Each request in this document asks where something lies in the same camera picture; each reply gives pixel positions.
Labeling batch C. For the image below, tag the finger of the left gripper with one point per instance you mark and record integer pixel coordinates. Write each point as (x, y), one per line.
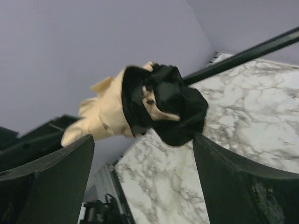
(16, 151)

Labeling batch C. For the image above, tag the beige umbrella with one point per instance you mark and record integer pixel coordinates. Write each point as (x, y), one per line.
(155, 96)

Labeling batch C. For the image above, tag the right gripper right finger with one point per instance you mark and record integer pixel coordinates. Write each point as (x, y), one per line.
(238, 190)

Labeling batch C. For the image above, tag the aluminium rail frame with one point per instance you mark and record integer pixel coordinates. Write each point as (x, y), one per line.
(107, 193)

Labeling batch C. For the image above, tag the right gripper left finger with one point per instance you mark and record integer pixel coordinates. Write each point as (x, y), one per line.
(49, 190)

